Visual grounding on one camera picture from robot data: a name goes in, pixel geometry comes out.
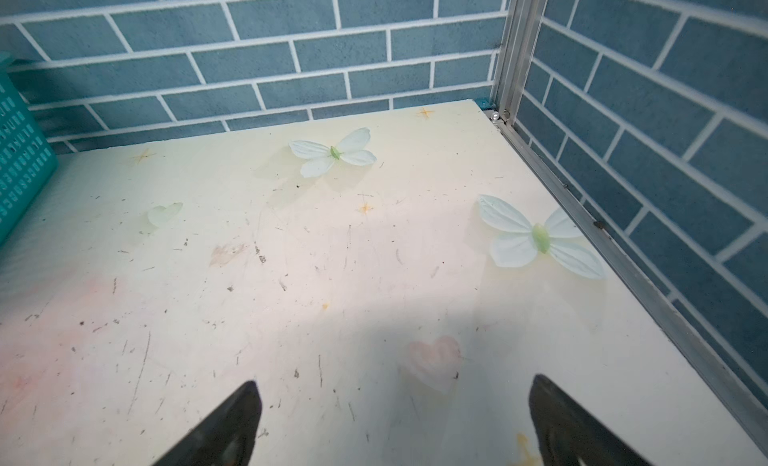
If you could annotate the teal plastic basket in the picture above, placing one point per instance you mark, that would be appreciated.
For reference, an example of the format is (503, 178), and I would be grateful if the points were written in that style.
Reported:
(27, 160)

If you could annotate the aluminium corner post right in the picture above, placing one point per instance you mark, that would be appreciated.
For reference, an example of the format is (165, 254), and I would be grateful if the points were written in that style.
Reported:
(522, 26)

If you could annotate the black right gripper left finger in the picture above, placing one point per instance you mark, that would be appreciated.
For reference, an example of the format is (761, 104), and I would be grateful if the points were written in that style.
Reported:
(226, 436)

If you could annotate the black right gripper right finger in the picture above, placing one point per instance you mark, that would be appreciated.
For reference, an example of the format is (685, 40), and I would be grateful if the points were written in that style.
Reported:
(568, 434)

